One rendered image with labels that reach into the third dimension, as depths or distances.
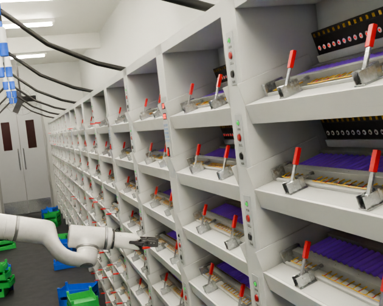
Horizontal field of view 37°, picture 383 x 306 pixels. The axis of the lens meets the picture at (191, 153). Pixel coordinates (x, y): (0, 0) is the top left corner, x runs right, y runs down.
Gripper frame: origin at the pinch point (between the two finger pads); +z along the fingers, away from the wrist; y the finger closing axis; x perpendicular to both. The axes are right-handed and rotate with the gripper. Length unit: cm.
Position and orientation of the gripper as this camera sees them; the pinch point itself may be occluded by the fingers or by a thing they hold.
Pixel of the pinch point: (151, 241)
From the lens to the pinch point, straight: 224.1
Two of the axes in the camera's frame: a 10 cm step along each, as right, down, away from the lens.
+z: 9.5, 1.1, 2.8
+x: 1.2, -9.9, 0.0
